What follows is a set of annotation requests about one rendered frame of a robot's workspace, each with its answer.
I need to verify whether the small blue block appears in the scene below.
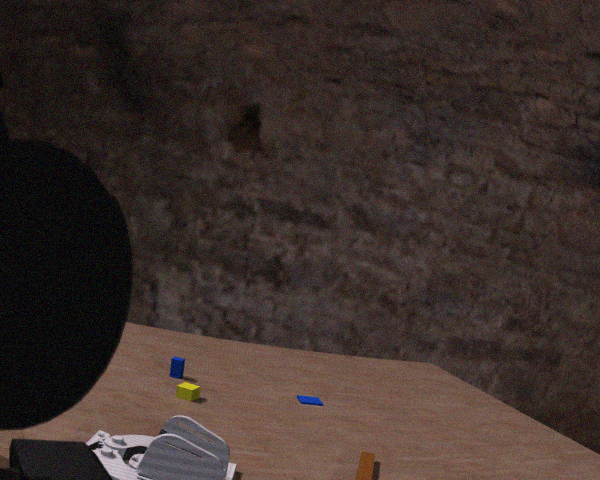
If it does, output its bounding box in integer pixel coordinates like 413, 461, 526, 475
170, 356, 185, 379

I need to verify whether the orange-brown flat bar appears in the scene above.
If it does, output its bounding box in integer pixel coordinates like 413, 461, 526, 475
356, 451, 375, 480

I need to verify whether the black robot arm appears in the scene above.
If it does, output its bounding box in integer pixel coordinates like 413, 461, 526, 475
0, 107, 133, 431

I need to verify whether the small yellow block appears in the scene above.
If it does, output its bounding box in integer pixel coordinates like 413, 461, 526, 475
175, 382, 200, 401

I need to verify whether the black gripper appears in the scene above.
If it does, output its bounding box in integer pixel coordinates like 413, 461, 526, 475
0, 438, 113, 480

